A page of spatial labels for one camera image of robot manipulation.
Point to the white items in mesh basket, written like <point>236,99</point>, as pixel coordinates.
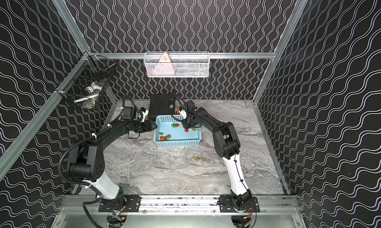
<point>88,101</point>

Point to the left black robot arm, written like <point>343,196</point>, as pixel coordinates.
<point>84,164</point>

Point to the white wire wall basket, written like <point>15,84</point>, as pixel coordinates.
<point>194,64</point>

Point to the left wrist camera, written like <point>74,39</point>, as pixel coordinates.
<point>144,114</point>

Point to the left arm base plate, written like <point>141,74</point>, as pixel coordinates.
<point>119,203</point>

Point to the light blue plastic basket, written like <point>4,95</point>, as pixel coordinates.
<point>179,136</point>

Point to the black wire mesh basket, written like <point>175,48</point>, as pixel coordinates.
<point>97,69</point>

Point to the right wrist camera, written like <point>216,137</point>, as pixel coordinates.
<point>183,113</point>

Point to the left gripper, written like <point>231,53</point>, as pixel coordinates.
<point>148,126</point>

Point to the pink triangle card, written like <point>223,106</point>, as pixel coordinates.
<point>164,66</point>

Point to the black box device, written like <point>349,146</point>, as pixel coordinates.
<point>161,104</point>

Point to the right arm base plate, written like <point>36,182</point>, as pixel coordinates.
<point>230,204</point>

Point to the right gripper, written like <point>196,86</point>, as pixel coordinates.
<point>185,126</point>

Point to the clear plastic clamshell container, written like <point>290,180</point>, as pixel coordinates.
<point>189,158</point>

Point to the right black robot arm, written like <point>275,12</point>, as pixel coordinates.
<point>227,146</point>

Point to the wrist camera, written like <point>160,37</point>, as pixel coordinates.
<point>183,113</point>
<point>144,114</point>

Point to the aluminium front rail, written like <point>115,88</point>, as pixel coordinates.
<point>200,205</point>

